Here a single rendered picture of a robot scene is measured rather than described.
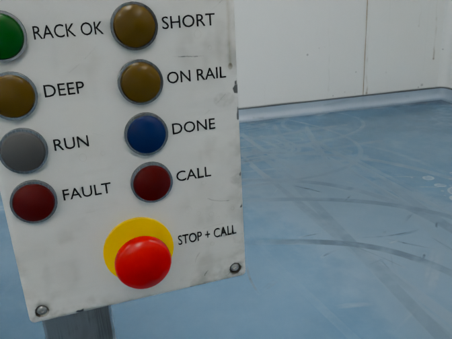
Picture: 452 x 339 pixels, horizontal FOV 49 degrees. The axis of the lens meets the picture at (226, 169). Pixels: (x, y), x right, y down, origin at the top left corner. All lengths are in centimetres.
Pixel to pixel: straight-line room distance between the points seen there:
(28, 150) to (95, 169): 5
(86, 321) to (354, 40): 386
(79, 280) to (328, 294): 148
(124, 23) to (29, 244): 16
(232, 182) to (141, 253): 9
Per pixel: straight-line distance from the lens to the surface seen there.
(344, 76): 420
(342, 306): 177
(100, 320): 48
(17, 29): 33
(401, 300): 183
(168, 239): 38
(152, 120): 34
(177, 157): 36
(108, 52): 34
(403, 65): 445
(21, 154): 34
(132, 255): 35
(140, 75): 33
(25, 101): 33
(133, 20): 33
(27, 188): 35
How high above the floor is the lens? 104
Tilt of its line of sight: 21 degrees down
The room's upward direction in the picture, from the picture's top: 3 degrees counter-clockwise
